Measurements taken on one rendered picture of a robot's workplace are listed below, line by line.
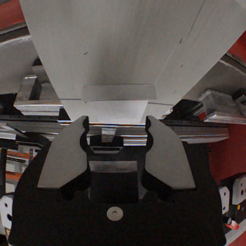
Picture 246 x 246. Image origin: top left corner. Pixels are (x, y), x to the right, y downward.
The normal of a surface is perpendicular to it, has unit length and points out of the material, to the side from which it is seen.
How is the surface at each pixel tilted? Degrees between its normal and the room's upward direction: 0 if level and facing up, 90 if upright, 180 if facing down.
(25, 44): 0
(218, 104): 90
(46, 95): 90
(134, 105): 0
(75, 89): 0
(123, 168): 90
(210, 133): 90
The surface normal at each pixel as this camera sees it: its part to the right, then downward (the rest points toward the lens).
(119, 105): 0.02, 0.94
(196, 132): 0.15, -0.33
